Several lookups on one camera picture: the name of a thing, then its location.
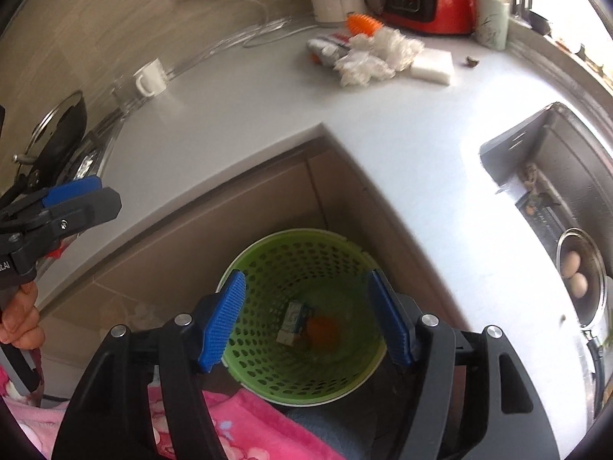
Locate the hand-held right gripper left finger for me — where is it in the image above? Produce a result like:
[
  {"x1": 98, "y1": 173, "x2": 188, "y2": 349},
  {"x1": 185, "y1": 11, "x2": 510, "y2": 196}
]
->
[{"x1": 50, "y1": 269, "x2": 247, "y2": 460}]

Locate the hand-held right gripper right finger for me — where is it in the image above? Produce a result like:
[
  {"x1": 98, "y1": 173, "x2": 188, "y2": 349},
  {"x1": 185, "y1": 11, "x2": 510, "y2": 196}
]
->
[{"x1": 366, "y1": 268, "x2": 561, "y2": 460}]

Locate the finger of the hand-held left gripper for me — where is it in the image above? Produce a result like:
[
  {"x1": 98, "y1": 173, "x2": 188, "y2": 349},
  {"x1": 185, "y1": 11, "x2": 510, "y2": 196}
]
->
[
  {"x1": 10, "y1": 188, "x2": 123, "y2": 250},
  {"x1": 0, "y1": 176, "x2": 103, "y2": 223}
]

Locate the green perforated plastic bin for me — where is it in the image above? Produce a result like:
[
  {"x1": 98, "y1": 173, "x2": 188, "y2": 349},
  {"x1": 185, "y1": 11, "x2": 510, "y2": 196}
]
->
[{"x1": 215, "y1": 228, "x2": 390, "y2": 406}]

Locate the white terry towel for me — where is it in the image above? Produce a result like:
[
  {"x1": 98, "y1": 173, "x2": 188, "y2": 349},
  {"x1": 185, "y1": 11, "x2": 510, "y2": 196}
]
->
[{"x1": 334, "y1": 29, "x2": 426, "y2": 88}]

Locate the person's left hand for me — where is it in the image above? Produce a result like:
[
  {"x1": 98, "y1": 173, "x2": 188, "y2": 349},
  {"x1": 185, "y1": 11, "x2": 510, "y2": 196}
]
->
[{"x1": 0, "y1": 280, "x2": 46, "y2": 350}]

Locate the small printed packet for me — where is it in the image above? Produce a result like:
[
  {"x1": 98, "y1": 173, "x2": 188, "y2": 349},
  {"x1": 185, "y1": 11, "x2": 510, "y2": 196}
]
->
[{"x1": 278, "y1": 301, "x2": 307, "y2": 346}]

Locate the orange tangerine peel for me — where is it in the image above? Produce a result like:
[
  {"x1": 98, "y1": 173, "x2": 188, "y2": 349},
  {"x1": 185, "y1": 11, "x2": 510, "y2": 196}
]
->
[{"x1": 304, "y1": 316, "x2": 341, "y2": 350}]

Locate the beige kitchen cabinet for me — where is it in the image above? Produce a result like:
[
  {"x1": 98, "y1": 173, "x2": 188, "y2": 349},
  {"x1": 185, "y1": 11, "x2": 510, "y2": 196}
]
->
[{"x1": 38, "y1": 136, "x2": 465, "y2": 394}]

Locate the pink fleece garment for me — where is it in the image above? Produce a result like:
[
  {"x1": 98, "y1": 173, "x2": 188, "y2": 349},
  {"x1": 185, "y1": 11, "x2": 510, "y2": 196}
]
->
[{"x1": 0, "y1": 364, "x2": 346, "y2": 460}]

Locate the clear drinking glass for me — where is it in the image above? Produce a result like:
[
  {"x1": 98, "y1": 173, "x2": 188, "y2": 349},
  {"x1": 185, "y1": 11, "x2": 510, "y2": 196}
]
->
[{"x1": 111, "y1": 76, "x2": 139, "y2": 111}]

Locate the grey-blue cloth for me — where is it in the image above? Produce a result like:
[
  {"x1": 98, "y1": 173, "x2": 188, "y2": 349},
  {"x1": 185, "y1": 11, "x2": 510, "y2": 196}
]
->
[{"x1": 287, "y1": 405, "x2": 384, "y2": 460}]

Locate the white ceramic cup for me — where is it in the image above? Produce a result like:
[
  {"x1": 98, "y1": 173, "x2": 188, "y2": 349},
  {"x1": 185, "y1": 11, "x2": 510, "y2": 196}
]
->
[{"x1": 133, "y1": 57, "x2": 168, "y2": 97}]

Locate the brown egg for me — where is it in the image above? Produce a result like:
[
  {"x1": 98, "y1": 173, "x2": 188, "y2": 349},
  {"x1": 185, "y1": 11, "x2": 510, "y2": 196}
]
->
[
  {"x1": 560, "y1": 251, "x2": 582, "y2": 279},
  {"x1": 567, "y1": 272, "x2": 589, "y2": 298}
]

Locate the steel pot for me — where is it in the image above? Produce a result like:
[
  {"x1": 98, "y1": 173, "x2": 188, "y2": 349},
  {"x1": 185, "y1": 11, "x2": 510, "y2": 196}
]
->
[{"x1": 556, "y1": 227, "x2": 609, "y2": 331}]

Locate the dark kitchen sink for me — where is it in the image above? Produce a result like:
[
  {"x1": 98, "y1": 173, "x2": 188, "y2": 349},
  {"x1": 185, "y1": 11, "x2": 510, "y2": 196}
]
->
[{"x1": 479, "y1": 102, "x2": 613, "y2": 346}]

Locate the white sponge block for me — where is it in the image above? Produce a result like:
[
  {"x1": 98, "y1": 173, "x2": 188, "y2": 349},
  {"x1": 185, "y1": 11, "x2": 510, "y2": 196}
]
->
[{"x1": 409, "y1": 49, "x2": 455, "y2": 86}]

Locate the white sachet packet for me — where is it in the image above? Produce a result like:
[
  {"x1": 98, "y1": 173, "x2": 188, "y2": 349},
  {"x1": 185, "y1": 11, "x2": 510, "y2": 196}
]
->
[{"x1": 306, "y1": 33, "x2": 352, "y2": 70}]

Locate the small orange tangerine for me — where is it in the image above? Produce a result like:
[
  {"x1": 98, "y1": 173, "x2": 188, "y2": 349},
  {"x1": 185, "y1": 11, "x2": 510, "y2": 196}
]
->
[{"x1": 346, "y1": 13, "x2": 384, "y2": 36}]

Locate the pale green ceramic tumbler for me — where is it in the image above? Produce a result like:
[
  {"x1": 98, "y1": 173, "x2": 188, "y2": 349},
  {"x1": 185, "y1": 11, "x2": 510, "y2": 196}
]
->
[{"x1": 474, "y1": 0, "x2": 511, "y2": 51}]

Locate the white power cable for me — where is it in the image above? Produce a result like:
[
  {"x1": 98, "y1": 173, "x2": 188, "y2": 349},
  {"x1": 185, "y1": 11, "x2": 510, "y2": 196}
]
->
[{"x1": 211, "y1": 0, "x2": 298, "y2": 49}]

